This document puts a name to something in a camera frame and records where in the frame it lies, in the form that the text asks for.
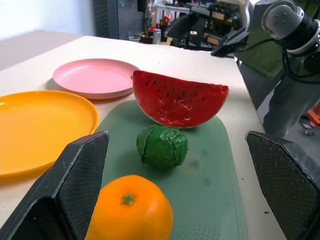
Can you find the orange yellow plate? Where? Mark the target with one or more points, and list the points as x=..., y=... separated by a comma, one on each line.
x=37, y=130

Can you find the red watermelon slice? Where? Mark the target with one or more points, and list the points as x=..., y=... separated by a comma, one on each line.
x=175, y=102

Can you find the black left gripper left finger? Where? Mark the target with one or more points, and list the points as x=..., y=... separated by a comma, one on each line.
x=75, y=175

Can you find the green cutting board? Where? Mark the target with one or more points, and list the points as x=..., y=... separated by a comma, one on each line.
x=212, y=187

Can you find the green cloth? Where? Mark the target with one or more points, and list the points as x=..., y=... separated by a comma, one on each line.
x=260, y=60

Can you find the black cabinet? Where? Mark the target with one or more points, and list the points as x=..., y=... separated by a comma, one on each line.
x=117, y=17

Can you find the green toy cabbage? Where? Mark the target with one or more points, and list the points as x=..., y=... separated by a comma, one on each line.
x=161, y=147

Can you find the orange metal frame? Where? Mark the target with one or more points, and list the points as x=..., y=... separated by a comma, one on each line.
x=314, y=117

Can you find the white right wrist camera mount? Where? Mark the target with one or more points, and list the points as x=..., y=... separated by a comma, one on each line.
x=246, y=12

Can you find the pink plate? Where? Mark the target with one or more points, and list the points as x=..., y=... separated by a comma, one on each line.
x=95, y=78

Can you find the grey metal can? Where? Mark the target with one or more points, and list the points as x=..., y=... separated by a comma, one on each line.
x=157, y=35

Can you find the clear glass cup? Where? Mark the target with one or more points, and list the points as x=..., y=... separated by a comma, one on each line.
x=134, y=36

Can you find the grey robot body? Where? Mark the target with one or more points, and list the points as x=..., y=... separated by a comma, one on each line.
x=287, y=107

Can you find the orange fruit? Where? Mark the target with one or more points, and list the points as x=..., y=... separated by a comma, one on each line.
x=135, y=215

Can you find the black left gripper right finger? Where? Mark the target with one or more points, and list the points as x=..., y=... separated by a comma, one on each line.
x=287, y=180

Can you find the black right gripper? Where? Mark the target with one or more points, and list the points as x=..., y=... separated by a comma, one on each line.
x=222, y=25

